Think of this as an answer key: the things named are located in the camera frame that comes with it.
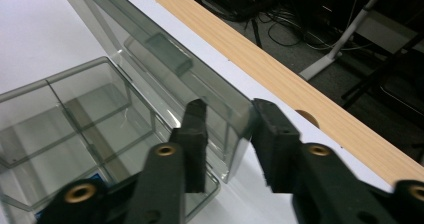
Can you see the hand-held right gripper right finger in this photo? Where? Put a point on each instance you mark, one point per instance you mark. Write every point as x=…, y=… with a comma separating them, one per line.
x=276, y=150

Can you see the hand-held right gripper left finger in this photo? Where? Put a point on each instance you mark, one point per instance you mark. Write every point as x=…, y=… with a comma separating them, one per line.
x=195, y=157

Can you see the blue transparent stamp box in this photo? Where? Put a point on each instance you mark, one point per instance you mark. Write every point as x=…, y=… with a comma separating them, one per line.
x=98, y=178

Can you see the grey transparent organizer box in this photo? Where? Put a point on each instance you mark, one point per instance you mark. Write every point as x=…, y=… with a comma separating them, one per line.
x=100, y=117

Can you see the black tripod leg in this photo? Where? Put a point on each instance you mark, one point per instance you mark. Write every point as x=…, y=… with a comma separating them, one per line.
x=256, y=34

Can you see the wooden desk with white legs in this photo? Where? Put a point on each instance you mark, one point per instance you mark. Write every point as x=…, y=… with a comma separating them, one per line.
x=346, y=34

